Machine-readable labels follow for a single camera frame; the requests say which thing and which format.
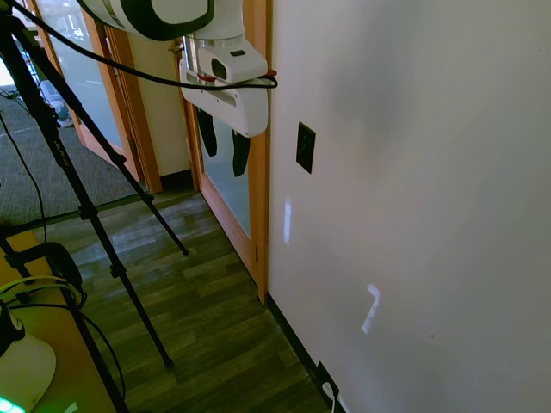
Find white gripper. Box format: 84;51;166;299
178;58;270;178

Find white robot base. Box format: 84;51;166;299
0;300;58;413

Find wooden glass door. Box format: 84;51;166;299
173;36;272;305

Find black baseboard strip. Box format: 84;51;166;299
265;292;345;413

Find black clamp on table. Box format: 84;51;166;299
0;234;84;302

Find white power plug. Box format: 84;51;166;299
321;381;341;408

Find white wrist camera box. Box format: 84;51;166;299
197;46;269;83

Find black wall light switch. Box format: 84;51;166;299
295;121;317;175

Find wooden glass door frame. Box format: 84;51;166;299
25;0;164;194

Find black camera tripod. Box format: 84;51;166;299
0;8;190;413

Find green cable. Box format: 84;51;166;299
0;275;83;302

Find black wall power outlet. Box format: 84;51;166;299
316;360;341;399

